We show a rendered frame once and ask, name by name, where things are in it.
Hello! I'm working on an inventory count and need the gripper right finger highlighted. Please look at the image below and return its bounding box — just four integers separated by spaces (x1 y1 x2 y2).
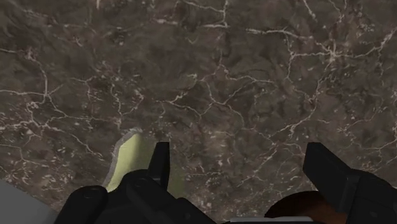
302 142 397 224

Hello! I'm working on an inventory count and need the dark brown round object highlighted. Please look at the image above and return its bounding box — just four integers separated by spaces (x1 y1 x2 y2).
264 190 347 224

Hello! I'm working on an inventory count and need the pale green bowl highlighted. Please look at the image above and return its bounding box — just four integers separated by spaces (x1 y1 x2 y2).
102 127 187 199

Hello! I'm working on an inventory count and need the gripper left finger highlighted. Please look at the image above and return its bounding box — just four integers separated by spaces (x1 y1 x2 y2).
54 141 217 224

